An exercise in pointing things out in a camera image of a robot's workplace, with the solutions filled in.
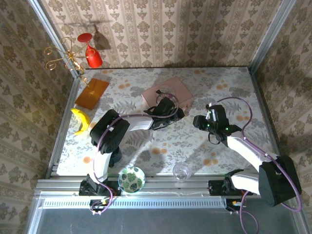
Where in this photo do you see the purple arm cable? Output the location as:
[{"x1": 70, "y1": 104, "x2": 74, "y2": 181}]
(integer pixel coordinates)
[
  {"x1": 91, "y1": 92, "x2": 180, "y2": 216},
  {"x1": 207, "y1": 97, "x2": 303, "y2": 234}
]

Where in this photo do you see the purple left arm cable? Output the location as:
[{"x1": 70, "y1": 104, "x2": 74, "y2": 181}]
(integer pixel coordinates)
[{"x1": 91, "y1": 92, "x2": 180, "y2": 216}]

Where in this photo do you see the green leaf pattern bowl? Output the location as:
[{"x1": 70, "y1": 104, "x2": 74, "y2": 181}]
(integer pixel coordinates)
[{"x1": 118, "y1": 166, "x2": 146, "y2": 194}]

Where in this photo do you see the pink square board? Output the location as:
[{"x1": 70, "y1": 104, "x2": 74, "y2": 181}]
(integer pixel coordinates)
[{"x1": 141, "y1": 77, "x2": 194, "y2": 110}]

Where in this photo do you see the yellow banana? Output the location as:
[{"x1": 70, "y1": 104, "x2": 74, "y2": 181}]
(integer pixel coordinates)
[{"x1": 70, "y1": 108, "x2": 91, "y2": 136}]

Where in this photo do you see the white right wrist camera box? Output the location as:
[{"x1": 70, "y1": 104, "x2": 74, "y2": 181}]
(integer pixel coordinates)
[{"x1": 206, "y1": 103, "x2": 217, "y2": 121}]

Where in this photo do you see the black connector block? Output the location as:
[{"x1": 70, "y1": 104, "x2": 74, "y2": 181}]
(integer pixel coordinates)
[
  {"x1": 225, "y1": 198, "x2": 245, "y2": 212},
  {"x1": 89, "y1": 199, "x2": 110, "y2": 212}
]

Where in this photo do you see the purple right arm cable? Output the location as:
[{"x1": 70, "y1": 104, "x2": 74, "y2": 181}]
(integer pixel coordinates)
[{"x1": 207, "y1": 97, "x2": 303, "y2": 234}]

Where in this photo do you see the clear drinking glass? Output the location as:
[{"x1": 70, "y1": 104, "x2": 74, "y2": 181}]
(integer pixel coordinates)
[{"x1": 172, "y1": 162, "x2": 191, "y2": 183}]

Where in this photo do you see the grey slotted cable duct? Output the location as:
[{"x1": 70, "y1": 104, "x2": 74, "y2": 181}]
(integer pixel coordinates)
[{"x1": 40, "y1": 197, "x2": 226, "y2": 210}]

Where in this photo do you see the red wine glass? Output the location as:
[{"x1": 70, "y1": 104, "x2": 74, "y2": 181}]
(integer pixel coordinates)
[{"x1": 77, "y1": 33, "x2": 103, "y2": 68}]

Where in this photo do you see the aluminium extrusion frame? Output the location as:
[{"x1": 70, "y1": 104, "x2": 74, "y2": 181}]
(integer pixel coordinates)
[{"x1": 24, "y1": 0, "x2": 312, "y2": 234}]

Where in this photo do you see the dark blue mug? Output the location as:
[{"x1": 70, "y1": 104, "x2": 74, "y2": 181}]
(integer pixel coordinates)
[{"x1": 108, "y1": 148, "x2": 122, "y2": 168}]

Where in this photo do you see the gold wire stand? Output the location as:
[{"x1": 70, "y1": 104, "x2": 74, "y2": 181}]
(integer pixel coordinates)
[{"x1": 43, "y1": 36, "x2": 110, "y2": 111}]

